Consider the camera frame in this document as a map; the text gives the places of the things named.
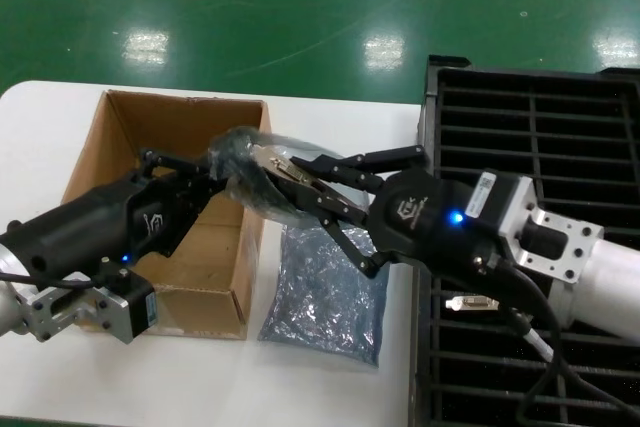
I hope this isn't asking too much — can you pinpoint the black slotted plastic container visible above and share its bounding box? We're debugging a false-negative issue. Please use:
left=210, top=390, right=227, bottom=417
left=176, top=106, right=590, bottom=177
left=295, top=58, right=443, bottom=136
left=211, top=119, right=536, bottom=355
left=407, top=54, right=640, bottom=427

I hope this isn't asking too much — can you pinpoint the graphics card with blue port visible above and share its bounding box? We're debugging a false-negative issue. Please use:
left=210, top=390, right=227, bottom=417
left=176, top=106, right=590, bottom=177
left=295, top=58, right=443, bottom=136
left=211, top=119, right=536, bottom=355
left=443, top=296, right=501, bottom=313

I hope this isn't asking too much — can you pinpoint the crinkled empty antistatic bag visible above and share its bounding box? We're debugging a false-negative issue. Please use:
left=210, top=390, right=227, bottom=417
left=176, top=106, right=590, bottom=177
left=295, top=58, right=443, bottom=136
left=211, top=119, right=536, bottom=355
left=255, top=224, right=391, bottom=361

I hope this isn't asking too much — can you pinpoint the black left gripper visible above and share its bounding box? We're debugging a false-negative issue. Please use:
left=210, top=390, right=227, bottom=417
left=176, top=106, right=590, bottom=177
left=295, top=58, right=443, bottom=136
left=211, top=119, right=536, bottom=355
left=0, top=146, right=226, bottom=282

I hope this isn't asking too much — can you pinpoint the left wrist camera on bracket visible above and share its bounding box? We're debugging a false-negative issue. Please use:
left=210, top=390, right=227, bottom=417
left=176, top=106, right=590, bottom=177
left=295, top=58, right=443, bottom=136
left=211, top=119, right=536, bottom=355
left=17, top=256, right=160, bottom=347

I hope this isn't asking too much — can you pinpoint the brown cardboard box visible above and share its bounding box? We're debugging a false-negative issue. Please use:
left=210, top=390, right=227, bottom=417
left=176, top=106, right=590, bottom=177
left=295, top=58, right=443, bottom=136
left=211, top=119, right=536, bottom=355
left=30, top=89, right=275, bottom=342

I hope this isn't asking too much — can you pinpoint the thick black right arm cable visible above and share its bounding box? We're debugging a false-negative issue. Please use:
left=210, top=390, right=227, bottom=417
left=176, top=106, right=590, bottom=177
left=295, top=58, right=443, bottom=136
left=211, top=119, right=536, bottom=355
left=472, top=251, right=569, bottom=427

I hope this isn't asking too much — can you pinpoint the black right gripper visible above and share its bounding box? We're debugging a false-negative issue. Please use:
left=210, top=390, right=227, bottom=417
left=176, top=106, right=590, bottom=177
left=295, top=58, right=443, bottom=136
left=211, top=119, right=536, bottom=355
left=292, top=144, right=507, bottom=294

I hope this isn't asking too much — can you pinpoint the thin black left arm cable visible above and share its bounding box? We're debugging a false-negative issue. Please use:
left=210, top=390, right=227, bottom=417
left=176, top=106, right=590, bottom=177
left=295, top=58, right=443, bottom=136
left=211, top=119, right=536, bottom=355
left=0, top=271, right=101, bottom=294

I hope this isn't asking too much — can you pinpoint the graphics card with metal bracket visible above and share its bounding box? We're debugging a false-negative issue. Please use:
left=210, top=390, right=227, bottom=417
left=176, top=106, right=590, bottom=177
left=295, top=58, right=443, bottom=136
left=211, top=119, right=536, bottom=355
left=214, top=129, right=321, bottom=218

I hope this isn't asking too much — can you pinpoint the black cable with silver connector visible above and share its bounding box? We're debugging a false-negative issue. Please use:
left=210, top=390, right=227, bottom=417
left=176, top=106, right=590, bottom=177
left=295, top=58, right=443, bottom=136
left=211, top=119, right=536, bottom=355
left=507, top=309, right=640, bottom=418

